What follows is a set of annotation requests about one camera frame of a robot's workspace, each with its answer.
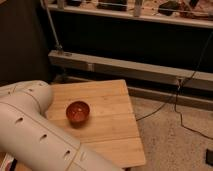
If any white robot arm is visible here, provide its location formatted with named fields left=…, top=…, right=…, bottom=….
left=0, top=80, right=123, bottom=171

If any red bowl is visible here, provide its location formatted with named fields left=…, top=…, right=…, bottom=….
left=66, top=101, right=90, bottom=124

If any metal pole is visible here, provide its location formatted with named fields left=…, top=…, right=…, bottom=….
left=43, top=0, right=63, bottom=52

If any white shelf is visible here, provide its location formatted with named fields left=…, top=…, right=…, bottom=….
left=44, top=0, right=213, bottom=29

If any black box on floor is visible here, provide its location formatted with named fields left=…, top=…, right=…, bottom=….
left=206, top=149, right=213, bottom=166

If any black cable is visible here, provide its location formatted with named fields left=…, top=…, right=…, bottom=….
left=135, top=29, right=213, bottom=141

